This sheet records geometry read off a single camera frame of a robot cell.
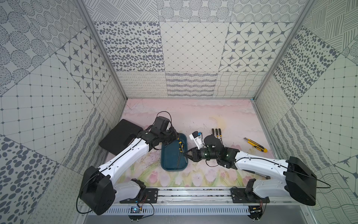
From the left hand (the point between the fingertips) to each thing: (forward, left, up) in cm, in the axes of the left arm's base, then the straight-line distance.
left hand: (180, 132), depth 79 cm
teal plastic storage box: (-14, +4, -4) cm, 15 cm away
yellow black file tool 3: (+11, -23, -17) cm, 31 cm away
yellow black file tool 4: (-3, -1, -17) cm, 17 cm away
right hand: (-12, -3, -4) cm, 13 cm away
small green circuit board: (-36, +23, -20) cm, 47 cm away
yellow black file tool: (+11, -28, -17) cm, 34 cm away
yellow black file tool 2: (+11, -25, -17) cm, 32 cm away
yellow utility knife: (+2, -51, -18) cm, 54 cm away
